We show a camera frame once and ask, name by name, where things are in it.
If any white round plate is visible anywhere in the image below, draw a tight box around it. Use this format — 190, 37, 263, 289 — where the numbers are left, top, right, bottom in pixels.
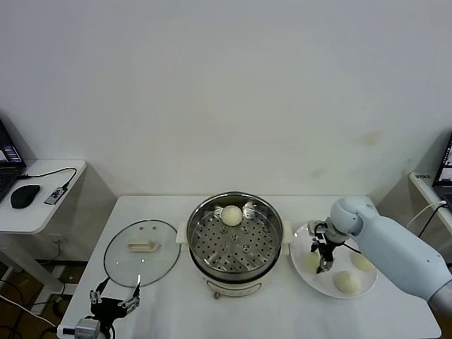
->
290, 222, 379, 300

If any grey usb hub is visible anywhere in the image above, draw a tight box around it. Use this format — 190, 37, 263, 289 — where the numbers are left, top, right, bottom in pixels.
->
44, 188, 68, 206

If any white side table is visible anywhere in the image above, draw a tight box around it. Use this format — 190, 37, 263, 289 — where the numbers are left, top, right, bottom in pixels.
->
376, 171, 452, 269
0, 159, 119, 296

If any glass lid with cream handle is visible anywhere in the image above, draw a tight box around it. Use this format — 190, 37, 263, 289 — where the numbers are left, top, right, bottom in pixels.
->
103, 219, 179, 287

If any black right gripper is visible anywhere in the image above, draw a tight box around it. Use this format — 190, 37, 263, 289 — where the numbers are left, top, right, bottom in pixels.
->
309, 235, 342, 275

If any white laptop cable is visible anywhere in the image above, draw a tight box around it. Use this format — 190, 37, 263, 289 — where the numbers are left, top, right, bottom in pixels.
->
408, 200, 448, 229

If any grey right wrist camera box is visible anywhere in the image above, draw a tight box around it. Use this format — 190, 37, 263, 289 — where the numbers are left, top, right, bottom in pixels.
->
307, 220, 329, 244

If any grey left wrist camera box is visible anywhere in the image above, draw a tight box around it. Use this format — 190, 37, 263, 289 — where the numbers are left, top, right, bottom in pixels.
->
62, 317, 100, 338

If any black open laptop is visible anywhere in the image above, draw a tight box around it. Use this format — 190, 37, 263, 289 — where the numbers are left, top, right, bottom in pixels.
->
0, 112, 28, 206
431, 130, 452, 209

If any cream electric cooker base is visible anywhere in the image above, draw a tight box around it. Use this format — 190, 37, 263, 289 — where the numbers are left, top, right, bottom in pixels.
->
189, 246, 291, 301

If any white steamed baozi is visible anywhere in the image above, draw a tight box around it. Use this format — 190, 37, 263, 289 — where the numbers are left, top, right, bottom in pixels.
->
352, 254, 375, 272
334, 270, 362, 295
220, 205, 244, 227
304, 254, 321, 273

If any perforated steel steamer basket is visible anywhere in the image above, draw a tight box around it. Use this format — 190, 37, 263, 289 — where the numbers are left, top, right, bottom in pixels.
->
175, 192, 295, 280

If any black usb hub cable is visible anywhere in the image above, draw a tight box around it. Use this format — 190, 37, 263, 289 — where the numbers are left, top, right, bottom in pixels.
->
18, 167, 78, 190

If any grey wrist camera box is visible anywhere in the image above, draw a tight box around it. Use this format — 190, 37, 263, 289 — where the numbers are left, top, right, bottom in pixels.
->
62, 317, 100, 338
307, 220, 329, 244

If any black computer mouse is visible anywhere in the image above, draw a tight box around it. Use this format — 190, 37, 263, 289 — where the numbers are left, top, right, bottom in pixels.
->
9, 184, 42, 210

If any black laptop cable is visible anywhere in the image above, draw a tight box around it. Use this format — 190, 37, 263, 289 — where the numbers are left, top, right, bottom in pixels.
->
416, 203, 452, 237

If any white floor cable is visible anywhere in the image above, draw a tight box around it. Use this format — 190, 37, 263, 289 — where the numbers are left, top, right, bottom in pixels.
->
0, 295, 59, 329

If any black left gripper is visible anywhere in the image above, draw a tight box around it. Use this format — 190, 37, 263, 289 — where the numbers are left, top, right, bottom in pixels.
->
88, 274, 142, 328

